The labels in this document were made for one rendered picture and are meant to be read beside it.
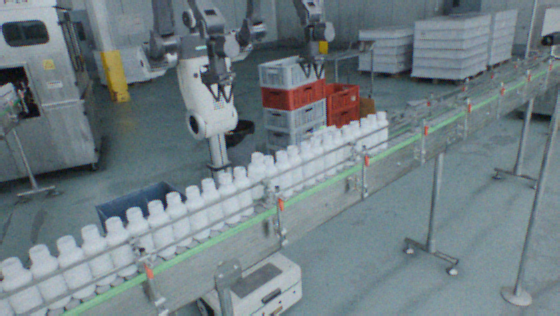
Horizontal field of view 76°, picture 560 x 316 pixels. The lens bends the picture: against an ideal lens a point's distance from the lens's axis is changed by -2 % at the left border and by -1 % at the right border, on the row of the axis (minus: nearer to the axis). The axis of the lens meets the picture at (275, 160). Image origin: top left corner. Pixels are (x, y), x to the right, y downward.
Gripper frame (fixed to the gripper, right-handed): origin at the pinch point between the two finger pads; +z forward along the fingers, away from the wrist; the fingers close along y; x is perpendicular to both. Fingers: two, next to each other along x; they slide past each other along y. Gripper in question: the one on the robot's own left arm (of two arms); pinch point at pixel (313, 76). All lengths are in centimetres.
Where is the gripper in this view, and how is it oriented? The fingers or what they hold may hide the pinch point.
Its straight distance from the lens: 156.5
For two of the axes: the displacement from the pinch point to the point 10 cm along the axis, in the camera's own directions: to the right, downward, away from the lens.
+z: 0.8, 9.2, 3.9
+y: -6.2, -2.6, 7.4
